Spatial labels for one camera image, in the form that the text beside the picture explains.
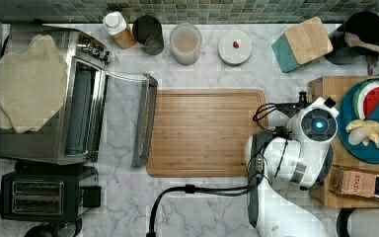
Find white round lid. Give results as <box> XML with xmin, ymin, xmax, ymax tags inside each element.
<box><xmin>218</xmin><ymin>30</ymin><xmax>253</xmax><ymax>65</ymax></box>

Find toy peeled banana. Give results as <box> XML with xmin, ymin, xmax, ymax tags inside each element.
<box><xmin>345</xmin><ymin>119</ymin><xmax>379</xmax><ymax>149</ymax></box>

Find black slot toaster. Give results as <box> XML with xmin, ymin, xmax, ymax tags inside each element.
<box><xmin>0</xmin><ymin>164</ymin><xmax>102</xmax><ymax>222</ymax></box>

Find blue plate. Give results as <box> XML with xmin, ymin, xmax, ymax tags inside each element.
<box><xmin>337</xmin><ymin>78</ymin><xmax>379</xmax><ymax>164</ymax></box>

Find toy watermelon slice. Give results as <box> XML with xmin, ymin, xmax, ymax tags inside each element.
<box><xmin>352</xmin><ymin>80</ymin><xmax>379</xmax><ymax>119</ymax></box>

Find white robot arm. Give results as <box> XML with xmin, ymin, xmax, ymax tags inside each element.
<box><xmin>245</xmin><ymin>97</ymin><xmax>339</xmax><ymax>237</ymax></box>

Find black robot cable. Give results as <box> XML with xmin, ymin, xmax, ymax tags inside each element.
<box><xmin>146</xmin><ymin>102</ymin><xmax>307</xmax><ymax>237</ymax></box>

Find wooden spoon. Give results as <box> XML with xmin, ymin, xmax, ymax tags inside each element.
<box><xmin>345</xmin><ymin>33</ymin><xmax>379</xmax><ymax>53</ymax></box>

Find black utensil pot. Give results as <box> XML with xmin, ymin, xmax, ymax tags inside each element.
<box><xmin>325</xmin><ymin>12</ymin><xmax>379</xmax><ymax>65</ymax></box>

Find white capped spice bottle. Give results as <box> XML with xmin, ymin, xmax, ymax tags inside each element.
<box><xmin>103</xmin><ymin>11</ymin><xmax>137</xmax><ymax>49</ymax></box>

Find grey round container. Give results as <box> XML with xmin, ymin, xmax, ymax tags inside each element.
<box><xmin>337</xmin><ymin>208</ymin><xmax>379</xmax><ymax>237</ymax></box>

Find clear glass jar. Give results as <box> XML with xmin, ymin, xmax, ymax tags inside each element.
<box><xmin>170</xmin><ymin>23</ymin><xmax>202</xmax><ymax>66</ymax></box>

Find stash tea box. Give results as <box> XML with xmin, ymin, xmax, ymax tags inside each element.
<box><xmin>330</xmin><ymin>166</ymin><xmax>379</xmax><ymax>198</ymax></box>

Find wooden drawer cabinet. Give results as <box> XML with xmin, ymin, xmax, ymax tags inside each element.
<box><xmin>308</xmin><ymin>76</ymin><xmax>379</xmax><ymax>208</ymax></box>

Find stainless toaster oven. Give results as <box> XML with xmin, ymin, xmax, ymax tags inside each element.
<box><xmin>0</xmin><ymin>25</ymin><xmax>158</xmax><ymax>167</ymax></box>

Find bamboo cutting board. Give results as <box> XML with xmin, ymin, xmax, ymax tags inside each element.
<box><xmin>146</xmin><ymin>89</ymin><xmax>267</xmax><ymax>178</ymax></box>

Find dark metal cup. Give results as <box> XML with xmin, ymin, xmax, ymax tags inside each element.
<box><xmin>132</xmin><ymin>15</ymin><xmax>164</xmax><ymax>55</ymax></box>

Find beige cloth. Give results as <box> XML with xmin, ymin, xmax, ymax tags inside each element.
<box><xmin>0</xmin><ymin>35</ymin><xmax>68</xmax><ymax>133</ymax></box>

